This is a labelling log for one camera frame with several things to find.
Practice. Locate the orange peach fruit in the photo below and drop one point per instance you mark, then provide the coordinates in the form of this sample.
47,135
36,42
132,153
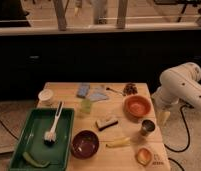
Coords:
144,156

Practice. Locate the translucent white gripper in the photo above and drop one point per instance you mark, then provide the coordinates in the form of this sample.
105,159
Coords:
162,117

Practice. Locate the green plastic cup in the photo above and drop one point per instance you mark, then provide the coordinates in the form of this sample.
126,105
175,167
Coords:
86,106

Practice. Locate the dark purple bowl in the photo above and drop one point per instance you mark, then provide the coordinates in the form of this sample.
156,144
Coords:
85,144

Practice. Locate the metal spoon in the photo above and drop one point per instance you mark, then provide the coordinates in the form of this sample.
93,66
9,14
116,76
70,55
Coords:
110,89

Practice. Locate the white dish brush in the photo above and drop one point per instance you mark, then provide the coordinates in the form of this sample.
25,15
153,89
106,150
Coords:
50,135

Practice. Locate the brown pine cone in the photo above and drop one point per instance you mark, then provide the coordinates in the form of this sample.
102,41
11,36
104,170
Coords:
130,89

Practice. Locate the light blue cloth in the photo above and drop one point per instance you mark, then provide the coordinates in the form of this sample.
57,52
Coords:
97,95

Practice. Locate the green plastic tray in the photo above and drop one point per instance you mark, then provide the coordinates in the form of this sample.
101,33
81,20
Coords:
31,141

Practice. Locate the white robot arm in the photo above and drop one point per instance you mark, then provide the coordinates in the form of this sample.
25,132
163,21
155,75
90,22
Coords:
180,82

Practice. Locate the green chili pepper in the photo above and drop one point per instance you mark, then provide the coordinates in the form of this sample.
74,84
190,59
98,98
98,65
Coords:
28,158

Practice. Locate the yellow banana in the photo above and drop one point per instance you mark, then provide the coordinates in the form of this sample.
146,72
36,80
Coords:
118,143

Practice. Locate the white paper cup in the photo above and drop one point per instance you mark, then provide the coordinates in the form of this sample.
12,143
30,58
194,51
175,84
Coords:
46,96

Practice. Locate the orange bowl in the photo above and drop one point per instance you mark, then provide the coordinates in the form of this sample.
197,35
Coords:
137,106

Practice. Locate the metal cup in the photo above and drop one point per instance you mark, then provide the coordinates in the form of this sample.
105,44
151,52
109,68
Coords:
147,127

